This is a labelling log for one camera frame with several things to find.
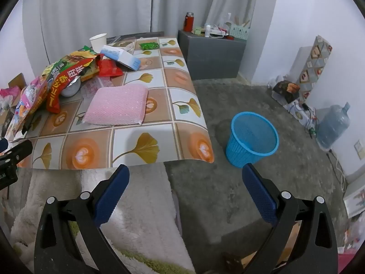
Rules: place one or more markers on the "brown paper bag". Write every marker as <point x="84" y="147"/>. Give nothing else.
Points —
<point x="17" y="82"/>

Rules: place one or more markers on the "red snack packet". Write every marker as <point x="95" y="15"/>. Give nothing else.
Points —
<point x="109" y="68"/>

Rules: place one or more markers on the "green packet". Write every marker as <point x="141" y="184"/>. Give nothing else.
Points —
<point x="149" y="46"/>

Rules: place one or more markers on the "white fleece blanket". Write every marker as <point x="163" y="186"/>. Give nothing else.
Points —
<point x="148" y="228"/>

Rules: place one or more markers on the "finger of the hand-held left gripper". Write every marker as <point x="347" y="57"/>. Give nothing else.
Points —
<point x="2" y="144"/>
<point x="20" y="149"/>

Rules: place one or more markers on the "blue white box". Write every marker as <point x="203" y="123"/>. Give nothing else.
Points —
<point x="122" y="57"/>

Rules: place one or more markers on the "blue plastic mesh basket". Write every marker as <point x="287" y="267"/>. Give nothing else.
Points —
<point x="242" y="148"/>

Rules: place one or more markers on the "clear spray bottle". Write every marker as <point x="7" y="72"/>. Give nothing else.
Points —
<point x="228" y="22"/>

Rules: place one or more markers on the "patterned cloth roll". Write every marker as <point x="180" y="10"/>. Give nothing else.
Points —
<point x="313" y="65"/>

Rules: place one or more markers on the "pink plastic wrapper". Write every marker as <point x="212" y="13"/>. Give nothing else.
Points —
<point x="8" y="94"/>

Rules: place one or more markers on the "white patterned box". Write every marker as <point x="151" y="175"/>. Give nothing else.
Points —
<point x="293" y="110"/>

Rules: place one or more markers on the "patterned tablecloth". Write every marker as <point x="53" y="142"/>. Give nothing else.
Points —
<point x="85" y="154"/>

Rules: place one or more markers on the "small white bottle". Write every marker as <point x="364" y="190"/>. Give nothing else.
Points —
<point x="209" y="30"/>

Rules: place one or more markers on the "wall socket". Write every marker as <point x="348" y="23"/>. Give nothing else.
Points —
<point x="358" y="149"/>

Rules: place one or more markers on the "white board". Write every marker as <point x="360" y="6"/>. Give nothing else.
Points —
<point x="299" y="62"/>

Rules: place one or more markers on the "pink sponge cloth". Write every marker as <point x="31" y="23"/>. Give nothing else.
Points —
<point x="117" y="105"/>

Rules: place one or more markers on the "pile of snack packets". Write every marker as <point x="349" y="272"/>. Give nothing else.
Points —
<point x="57" y="82"/>

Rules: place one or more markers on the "grey curtain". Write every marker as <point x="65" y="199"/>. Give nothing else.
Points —
<point x="114" y="5"/>

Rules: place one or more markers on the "red thermos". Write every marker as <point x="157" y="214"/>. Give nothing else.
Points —
<point x="188" y="22"/>

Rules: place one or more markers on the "grey cabinet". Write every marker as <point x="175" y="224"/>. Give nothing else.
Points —
<point x="211" y="60"/>

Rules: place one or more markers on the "blue water jug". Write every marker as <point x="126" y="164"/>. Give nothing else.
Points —
<point x="332" y="128"/>

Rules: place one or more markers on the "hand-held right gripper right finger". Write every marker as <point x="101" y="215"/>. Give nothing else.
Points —
<point x="261" y="194"/>

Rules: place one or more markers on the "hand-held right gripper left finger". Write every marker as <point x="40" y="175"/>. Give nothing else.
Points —
<point x="112" y="194"/>

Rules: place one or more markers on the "white paper cup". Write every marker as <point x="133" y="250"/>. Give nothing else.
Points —
<point x="98" y="44"/>

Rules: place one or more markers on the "dark printed bag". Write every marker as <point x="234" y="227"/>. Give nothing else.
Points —
<point x="286" y="90"/>

